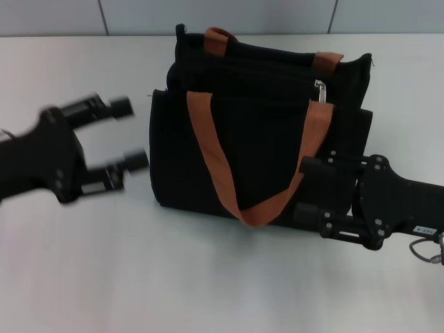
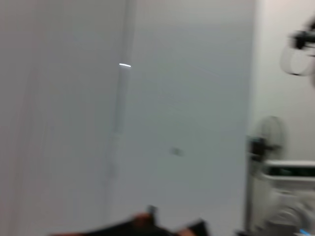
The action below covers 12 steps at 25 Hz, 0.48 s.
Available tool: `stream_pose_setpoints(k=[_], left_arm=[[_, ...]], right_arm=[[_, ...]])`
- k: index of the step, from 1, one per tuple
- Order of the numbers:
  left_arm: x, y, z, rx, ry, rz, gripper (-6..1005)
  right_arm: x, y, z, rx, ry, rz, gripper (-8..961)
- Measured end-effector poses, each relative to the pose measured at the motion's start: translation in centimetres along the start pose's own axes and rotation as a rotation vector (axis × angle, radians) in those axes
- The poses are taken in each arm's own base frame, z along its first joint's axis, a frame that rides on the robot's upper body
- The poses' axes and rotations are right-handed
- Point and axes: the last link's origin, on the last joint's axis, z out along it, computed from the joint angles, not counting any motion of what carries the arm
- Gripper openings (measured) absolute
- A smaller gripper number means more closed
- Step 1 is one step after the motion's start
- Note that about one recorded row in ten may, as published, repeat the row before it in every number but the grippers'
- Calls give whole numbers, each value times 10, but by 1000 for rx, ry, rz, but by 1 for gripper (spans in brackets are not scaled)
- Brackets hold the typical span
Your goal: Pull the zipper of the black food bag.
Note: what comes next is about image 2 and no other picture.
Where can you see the silver and white right arm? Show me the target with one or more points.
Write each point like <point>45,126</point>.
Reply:
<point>290,211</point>

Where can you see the black standing fan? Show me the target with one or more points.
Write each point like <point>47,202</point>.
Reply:
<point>258,147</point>

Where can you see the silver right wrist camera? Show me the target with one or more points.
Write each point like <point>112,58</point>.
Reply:
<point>288,169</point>

